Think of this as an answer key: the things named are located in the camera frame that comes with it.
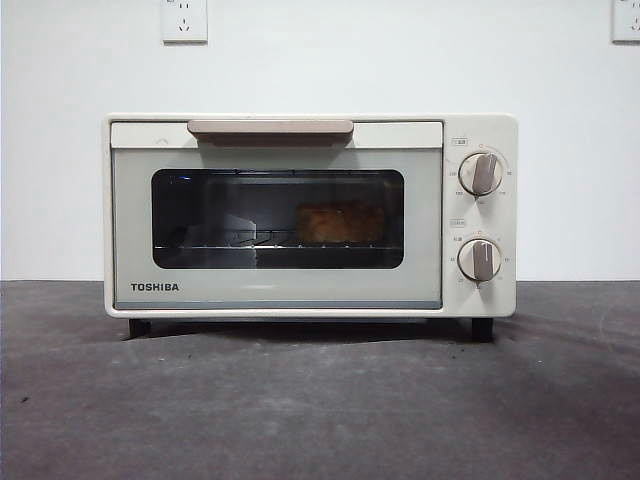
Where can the brown bread piece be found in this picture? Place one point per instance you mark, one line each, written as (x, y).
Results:
(340, 222)

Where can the cream oven knob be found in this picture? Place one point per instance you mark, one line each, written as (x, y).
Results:
(481, 259)
(481, 173)

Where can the cream Toshiba toaster oven body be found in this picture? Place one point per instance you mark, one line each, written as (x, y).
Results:
(506, 220)

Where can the white wall socket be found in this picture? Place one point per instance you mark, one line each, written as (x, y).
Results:
(626, 22)
(184, 22)

